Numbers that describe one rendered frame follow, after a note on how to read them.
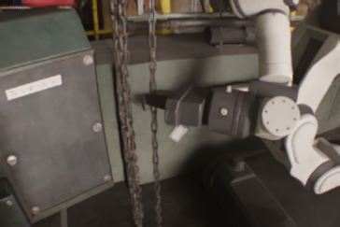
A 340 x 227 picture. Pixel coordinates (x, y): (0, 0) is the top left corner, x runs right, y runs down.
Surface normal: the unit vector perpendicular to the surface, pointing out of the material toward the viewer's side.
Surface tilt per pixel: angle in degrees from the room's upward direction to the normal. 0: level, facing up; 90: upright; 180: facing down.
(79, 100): 90
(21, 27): 45
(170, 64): 90
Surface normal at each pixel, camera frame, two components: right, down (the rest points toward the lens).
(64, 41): 0.45, -0.35
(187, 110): -0.37, 0.45
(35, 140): 0.63, 0.38
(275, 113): -0.30, -0.16
